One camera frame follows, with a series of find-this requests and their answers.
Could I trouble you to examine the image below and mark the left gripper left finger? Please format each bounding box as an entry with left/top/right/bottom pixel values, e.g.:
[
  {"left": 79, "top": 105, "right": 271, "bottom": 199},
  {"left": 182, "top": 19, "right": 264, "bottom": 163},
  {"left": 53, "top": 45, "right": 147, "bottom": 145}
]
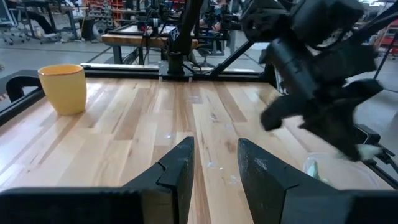
[{"left": 123, "top": 136, "right": 195, "bottom": 224}]

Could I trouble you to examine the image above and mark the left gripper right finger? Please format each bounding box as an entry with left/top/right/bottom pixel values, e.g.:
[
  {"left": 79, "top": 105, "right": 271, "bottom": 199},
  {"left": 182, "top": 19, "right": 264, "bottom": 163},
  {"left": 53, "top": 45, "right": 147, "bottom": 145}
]
[{"left": 237, "top": 138, "right": 352, "bottom": 224}]

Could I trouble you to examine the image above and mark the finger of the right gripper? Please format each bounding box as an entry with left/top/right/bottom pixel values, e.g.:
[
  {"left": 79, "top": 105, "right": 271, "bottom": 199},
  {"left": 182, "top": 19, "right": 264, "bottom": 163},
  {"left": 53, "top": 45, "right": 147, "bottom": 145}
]
[
  {"left": 337, "top": 104, "right": 363, "bottom": 161},
  {"left": 300, "top": 107, "right": 352, "bottom": 156}
]

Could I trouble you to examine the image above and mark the small candy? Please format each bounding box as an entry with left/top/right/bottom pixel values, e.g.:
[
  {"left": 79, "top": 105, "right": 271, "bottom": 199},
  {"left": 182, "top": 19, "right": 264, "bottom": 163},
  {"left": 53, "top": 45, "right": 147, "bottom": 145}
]
[{"left": 306, "top": 159, "right": 321, "bottom": 181}]

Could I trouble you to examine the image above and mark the clear plastic container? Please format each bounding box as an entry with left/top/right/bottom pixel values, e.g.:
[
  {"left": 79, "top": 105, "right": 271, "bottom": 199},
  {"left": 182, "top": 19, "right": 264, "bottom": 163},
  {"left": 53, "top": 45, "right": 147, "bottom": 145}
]
[{"left": 303, "top": 151, "right": 382, "bottom": 191}]

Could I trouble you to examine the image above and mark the red tool cabinet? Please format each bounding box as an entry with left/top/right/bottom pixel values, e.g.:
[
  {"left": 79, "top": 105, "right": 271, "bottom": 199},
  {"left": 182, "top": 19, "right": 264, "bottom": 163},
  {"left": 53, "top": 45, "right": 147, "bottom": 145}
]
[{"left": 377, "top": 18, "right": 398, "bottom": 55}]

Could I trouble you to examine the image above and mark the person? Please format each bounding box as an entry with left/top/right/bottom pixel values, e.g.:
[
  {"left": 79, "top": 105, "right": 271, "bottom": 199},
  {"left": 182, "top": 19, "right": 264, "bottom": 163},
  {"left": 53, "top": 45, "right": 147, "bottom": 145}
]
[{"left": 198, "top": 0, "right": 246, "bottom": 35}]

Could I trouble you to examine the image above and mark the yellow ceramic mug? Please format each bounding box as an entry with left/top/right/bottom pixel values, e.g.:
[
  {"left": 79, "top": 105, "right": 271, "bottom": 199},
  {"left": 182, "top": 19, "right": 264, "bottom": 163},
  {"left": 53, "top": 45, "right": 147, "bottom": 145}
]
[{"left": 37, "top": 63, "right": 88, "bottom": 116}]

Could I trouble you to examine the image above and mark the wooden workbench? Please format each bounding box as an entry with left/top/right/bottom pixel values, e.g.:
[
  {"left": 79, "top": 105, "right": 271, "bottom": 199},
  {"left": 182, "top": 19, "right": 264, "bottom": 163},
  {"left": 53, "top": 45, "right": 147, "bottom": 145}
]
[{"left": 101, "top": 24, "right": 200, "bottom": 65}]

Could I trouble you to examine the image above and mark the red parts shelf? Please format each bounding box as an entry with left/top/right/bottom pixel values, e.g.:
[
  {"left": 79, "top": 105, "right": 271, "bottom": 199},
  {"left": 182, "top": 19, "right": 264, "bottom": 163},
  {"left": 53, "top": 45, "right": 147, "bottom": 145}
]
[{"left": 86, "top": 0, "right": 125, "bottom": 22}]

